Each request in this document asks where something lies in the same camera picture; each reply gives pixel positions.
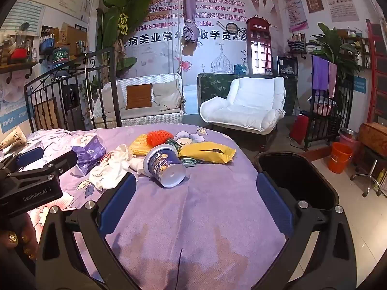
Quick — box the red bag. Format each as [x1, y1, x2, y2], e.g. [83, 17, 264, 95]
[290, 113, 309, 145]

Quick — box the white cushion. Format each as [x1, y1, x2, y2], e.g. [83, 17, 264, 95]
[101, 83, 126, 111]

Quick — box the black metal rack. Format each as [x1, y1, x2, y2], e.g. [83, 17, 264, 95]
[304, 54, 354, 152]

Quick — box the orange foam fruit net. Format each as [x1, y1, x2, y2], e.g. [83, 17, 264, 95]
[146, 130, 174, 149]

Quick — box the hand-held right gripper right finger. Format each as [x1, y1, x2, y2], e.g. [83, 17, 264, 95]
[254, 172, 359, 290]

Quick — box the wall shelf with bottles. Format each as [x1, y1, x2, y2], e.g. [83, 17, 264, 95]
[0, 33, 41, 80]

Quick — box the red ladder shelf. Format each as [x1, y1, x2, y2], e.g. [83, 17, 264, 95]
[366, 20, 387, 124]

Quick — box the chrome stool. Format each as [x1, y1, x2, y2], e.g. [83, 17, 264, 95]
[351, 157, 382, 197]

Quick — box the beige cushion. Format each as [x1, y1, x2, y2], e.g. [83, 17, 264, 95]
[152, 81, 182, 109]

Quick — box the yellow snack bag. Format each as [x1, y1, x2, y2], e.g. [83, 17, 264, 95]
[178, 141, 237, 164]

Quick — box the pink plastic bucket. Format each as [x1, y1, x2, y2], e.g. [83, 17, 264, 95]
[339, 134, 360, 150]

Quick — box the large wall poster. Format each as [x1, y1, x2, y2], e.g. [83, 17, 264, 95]
[133, 0, 288, 76]

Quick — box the crumpled white paper wrapper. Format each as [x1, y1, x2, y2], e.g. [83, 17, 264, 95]
[89, 144, 142, 189]

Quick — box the green potted plant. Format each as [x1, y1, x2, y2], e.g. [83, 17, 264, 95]
[314, 22, 360, 82]

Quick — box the red phone booth cabinet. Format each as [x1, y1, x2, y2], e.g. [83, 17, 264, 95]
[246, 16, 273, 75]

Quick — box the black trash bin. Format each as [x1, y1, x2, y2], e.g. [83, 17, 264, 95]
[253, 151, 338, 211]

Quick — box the purple hanging cloth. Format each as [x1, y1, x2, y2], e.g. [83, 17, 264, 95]
[181, 0, 202, 47]

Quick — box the white swing rope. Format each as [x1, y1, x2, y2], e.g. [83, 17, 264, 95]
[84, 53, 93, 112]

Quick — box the white patterned cloth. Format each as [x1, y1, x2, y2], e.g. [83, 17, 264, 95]
[26, 128, 91, 164]

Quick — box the orange plastic bucket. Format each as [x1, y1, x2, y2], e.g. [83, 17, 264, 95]
[327, 142, 354, 174]

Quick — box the banana plant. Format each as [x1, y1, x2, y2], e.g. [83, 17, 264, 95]
[95, 0, 173, 79]

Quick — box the person's left hand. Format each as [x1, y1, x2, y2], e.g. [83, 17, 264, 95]
[0, 212, 40, 261]

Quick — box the beige snack packet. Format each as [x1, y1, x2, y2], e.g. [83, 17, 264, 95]
[0, 126, 25, 152]

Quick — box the yellow foam fruit net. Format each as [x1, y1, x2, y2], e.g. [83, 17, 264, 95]
[129, 134, 153, 156]

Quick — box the purple towel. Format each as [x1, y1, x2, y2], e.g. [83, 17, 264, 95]
[311, 55, 337, 99]

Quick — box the white wicker swing sofa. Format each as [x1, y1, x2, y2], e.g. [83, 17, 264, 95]
[91, 73, 186, 129]

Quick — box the brown cushion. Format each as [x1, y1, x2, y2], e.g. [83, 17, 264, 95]
[125, 83, 152, 110]

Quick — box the purple plastic wrapper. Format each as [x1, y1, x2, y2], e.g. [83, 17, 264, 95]
[71, 136, 107, 175]

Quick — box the blue instant noodle cup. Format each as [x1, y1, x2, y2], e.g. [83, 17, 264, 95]
[143, 144, 186, 188]

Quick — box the white padded armchair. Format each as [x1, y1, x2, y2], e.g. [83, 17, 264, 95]
[200, 76, 286, 133]

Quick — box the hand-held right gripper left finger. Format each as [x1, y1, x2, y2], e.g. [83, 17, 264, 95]
[36, 174, 138, 290]

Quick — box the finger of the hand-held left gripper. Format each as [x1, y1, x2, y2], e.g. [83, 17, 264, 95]
[0, 147, 45, 173]
[10, 150, 78, 179]

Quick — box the wall poster with woman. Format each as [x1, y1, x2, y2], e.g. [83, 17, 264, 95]
[280, 0, 309, 32]

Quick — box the black metal bed frame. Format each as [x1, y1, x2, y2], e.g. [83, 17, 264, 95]
[23, 47, 123, 133]

